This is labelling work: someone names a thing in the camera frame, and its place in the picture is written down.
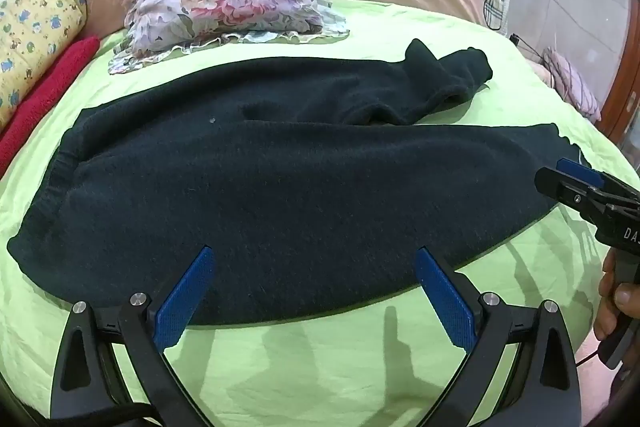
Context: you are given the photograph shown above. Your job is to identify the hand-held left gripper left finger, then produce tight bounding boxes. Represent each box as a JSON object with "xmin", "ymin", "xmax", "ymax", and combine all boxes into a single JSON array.
[{"xmin": 50, "ymin": 246, "xmax": 217, "ymax": 427}]

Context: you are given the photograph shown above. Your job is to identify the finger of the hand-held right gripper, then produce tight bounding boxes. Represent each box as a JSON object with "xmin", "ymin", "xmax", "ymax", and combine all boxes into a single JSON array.
[
  {"xmin": 555, "ymin": 158, "xmax": 640, "ymax": 204},
  {"xmin": 534, "ymin": 166, "xmax": 609, "ymax": 221}
]

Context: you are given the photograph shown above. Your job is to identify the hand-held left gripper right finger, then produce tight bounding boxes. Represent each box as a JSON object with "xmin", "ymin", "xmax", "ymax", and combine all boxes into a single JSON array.
[{"xmin": 414, "ymin": 246, "xmax": 583, "ymax": 427}]

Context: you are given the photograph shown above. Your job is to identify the black fleece pants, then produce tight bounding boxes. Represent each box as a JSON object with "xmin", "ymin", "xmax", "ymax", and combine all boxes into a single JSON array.
[{"xmin": 7, "ymin": 38, "xmax": 592, "ymax": 327}]

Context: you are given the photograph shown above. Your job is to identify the person's right hand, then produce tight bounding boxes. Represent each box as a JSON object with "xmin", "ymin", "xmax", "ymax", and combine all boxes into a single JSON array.
[{"xmin": 594, "ymin": 251, "xmax": 640, "ymax": 342}]

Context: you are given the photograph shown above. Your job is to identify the pink quilted cushion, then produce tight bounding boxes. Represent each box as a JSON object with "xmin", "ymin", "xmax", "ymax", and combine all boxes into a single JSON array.
[{"xmin": 542, "ymin": 46, "xmax": 602, "ymax": 124}]

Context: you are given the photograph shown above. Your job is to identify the green bed sheet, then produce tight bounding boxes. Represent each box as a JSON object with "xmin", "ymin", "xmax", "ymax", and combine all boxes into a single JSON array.
[{"xmin": 0, "ymin": 0, "xmax": 637, "ymax": 427}]

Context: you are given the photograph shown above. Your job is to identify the red blanket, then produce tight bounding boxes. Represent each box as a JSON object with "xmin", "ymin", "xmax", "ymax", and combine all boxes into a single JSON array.
[{"xmin": 0, "ymin": 36, "xmax": 101, "ymax": 178}]

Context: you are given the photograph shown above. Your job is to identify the yellow printed quilt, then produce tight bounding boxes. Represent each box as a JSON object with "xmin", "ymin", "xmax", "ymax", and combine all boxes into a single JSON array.
[{"xmin": 0, "ymin": 0, "xmax": 89, "ymax": 130}]

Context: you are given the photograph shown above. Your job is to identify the wooden door frame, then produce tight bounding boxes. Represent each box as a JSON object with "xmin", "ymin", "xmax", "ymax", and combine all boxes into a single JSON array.
[{"xmin": 600, "ymin": 52, "xmax": 640, "ymax": 154}]

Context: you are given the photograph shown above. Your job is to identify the black cable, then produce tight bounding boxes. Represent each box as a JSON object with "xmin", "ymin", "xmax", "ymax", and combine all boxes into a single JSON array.
[
  {"xmin": 509, "ymin": 34, "xmax": 557, "ymax": 88},
  {"xmin": 575, "ymin": 347, "xmax": 604, "ymax": 366}
]

